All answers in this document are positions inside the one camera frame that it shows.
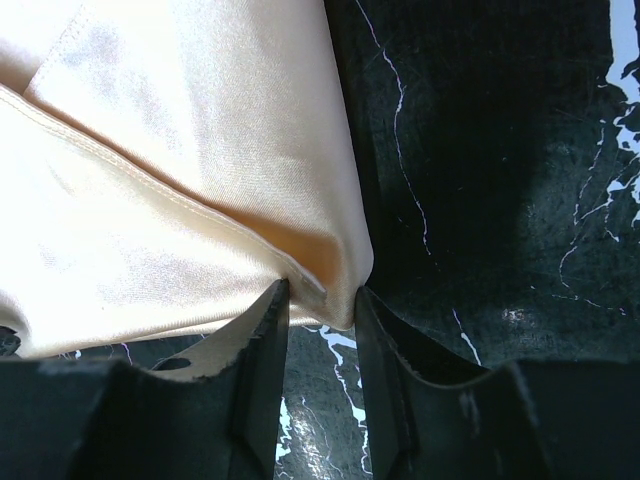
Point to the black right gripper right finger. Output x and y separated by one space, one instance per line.
426 407

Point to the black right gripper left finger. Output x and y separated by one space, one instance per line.
212 411

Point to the peach satin napkin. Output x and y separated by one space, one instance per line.
164 162

